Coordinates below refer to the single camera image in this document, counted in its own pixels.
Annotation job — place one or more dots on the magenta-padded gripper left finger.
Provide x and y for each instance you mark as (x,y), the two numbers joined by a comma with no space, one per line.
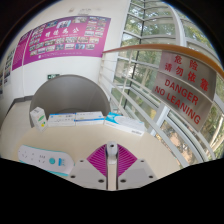
(90,175)

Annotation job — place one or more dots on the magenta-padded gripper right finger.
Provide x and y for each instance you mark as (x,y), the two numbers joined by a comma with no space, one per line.
(133,175)

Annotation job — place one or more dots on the white charger block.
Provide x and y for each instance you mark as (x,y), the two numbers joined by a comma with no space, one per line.
(112,150)

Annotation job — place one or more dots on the flat white and blue box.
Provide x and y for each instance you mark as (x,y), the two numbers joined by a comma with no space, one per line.
(61,120)
(89,118)
(125,124)

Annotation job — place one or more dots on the small upright white box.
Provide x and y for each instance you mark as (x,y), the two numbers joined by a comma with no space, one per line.
(39,119)

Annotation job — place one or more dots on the grey tub chair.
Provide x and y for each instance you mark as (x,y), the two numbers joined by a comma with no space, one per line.
(70,93)

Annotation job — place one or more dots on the metal danger sign, red text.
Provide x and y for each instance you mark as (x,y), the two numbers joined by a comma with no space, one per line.
(185,88)

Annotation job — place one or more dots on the green exit sign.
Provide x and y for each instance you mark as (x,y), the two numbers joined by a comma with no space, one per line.
(53,76)

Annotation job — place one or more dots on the white photo poster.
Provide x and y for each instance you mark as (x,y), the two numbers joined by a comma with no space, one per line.
(8,66)

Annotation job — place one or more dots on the large magenta photo poster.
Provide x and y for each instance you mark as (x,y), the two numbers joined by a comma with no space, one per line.
(66,38)

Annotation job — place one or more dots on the narrow magenta text poster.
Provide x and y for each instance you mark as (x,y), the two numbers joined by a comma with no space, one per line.
(20,51)

